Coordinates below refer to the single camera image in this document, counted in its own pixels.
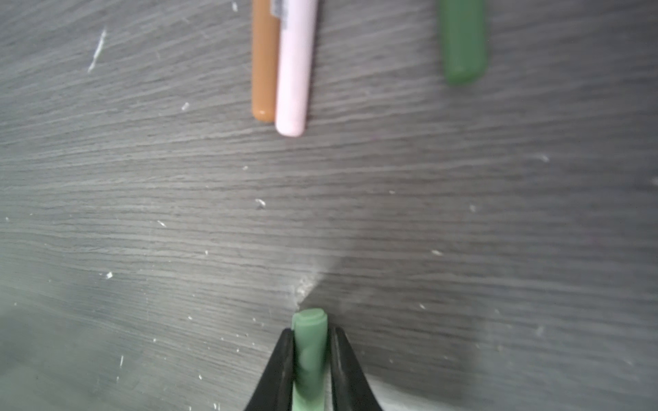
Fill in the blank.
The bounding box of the pink pen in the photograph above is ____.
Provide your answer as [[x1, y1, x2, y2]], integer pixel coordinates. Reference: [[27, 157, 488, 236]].
[[275, 0, 320, 137]]

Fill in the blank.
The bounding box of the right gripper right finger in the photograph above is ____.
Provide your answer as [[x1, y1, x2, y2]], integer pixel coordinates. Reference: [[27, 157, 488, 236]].
[[329, 326, 382, 411]]

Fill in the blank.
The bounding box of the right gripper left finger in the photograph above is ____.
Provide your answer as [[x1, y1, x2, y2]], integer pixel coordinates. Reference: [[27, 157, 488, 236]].
[[244, 328, 295, 411]]

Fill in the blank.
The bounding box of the orange pen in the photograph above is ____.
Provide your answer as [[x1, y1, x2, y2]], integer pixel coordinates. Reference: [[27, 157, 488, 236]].
[[251, 0, 280, 123]]

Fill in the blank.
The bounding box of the light green pen cap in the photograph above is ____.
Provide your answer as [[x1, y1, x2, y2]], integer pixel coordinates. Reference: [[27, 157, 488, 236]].
[[291, 308, 328, 411]]

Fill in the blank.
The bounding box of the dark green pen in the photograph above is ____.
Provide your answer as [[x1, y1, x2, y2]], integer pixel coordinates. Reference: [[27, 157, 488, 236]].
[[438, 0, 488, 86]]

